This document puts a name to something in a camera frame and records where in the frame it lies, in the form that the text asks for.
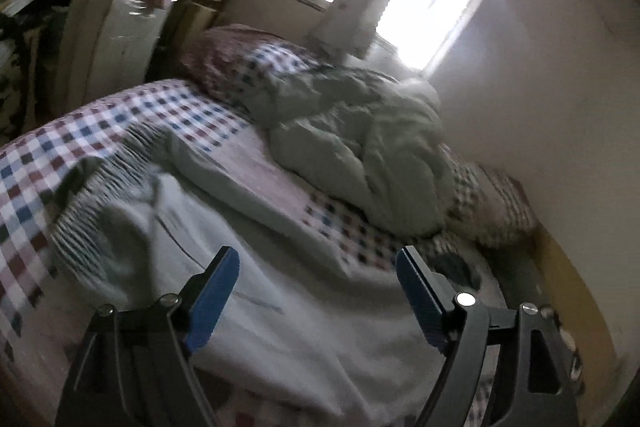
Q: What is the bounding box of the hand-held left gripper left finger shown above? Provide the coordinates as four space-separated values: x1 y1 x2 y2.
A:
54 246 241 427

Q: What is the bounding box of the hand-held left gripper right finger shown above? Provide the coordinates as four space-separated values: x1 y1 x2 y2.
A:
396 246 586 427

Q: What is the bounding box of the light grey towel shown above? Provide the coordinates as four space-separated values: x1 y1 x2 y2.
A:
52 127 501 427

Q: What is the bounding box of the light green quilted duvet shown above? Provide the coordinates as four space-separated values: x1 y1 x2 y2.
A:
245 67 457 239

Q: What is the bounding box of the checked floral pillow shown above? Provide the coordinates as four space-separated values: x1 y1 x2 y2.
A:
179 24 328 108
447 161 541 250

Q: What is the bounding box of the white upright panel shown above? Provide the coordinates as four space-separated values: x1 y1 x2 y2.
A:
54 0 173 108

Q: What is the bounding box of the wooden bed frame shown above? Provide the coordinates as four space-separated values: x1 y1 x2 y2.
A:
532 227 628 408

